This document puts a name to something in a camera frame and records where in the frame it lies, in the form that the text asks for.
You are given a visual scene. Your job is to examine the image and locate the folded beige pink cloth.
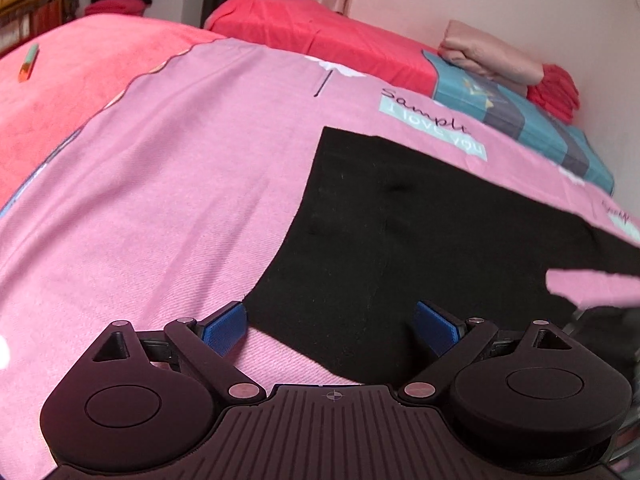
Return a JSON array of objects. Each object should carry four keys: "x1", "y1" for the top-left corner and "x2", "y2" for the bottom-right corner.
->
[{"x1": 438, "y1": 20, "x2": 546, "y2": 93}]

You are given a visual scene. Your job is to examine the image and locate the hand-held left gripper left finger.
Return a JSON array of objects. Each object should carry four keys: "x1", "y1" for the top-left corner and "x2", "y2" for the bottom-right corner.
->
[{"x1": 92, "y1": 301, "x2": 269, "y2": 406}]

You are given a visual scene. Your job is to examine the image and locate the small red cloth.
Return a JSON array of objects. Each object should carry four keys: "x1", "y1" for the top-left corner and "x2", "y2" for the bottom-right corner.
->
[{"x1": 84, "y1": 0, "x2": 147, "y2": 17}]

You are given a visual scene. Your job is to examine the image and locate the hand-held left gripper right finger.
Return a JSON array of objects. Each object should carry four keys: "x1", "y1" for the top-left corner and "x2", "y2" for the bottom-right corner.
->
[{"x1": 397, "y1": 301, "x2": 576, "y2": 406}]

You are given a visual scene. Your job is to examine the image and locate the wooden shelf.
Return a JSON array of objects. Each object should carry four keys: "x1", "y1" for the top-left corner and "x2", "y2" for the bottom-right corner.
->
[{"x1": 0, "y1": 0, "x2": 68, "y2": 56}]

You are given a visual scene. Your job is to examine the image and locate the pink printed bedsheet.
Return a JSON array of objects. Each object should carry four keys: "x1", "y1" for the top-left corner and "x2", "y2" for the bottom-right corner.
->
[{"x1": 0, "y1": 39, "x2": 640, "y2": 471}]

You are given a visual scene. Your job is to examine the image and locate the green orange marker pen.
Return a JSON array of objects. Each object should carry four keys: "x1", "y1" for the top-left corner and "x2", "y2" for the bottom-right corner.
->
[{"x1": 18, "y1": 43, "x2": 40, "y2": 83}]

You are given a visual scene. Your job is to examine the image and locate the black pants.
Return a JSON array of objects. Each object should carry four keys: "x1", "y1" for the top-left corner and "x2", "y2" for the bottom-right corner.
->
[{"x1": 244, "y1": 126, "x2": 640, "y2": 386}]

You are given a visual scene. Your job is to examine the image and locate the teal grey striped pillow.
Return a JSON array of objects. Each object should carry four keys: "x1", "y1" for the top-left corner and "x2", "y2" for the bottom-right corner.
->
[{"x1": 422, "y1": 50, "x2": 615, "y2": 195}]

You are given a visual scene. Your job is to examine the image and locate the red pillow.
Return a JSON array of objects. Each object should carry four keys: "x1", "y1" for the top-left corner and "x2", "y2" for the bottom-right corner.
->
[{"x1": 204, "y1": 0, "x2": 441, "y2": 97}]

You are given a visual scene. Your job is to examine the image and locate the red fleece blanket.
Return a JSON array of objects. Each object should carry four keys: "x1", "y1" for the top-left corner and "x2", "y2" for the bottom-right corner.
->
[{"x1": 0, "y1": 14, "x2": 228, "y2": 206}]

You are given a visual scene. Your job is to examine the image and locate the folded red cloth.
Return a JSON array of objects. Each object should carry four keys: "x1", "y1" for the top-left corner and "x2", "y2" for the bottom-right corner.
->
[{"x1": 526, "y1": 64, "x2": 581, "y2": 123}]

